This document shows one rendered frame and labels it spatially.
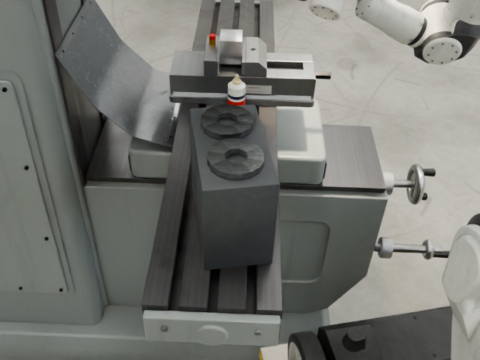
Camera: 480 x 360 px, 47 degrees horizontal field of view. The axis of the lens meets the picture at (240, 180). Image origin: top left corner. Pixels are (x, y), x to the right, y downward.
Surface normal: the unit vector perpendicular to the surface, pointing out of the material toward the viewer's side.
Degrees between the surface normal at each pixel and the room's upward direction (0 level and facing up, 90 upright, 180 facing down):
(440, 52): 108
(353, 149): 0
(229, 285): 0
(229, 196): 90
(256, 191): 90
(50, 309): 79
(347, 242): 90
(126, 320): 0
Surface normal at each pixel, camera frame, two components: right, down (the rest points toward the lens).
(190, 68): 0.03, -0.75
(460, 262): -0.98, 0.11
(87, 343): -0.02, 0.33
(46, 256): -0.03, 0.64
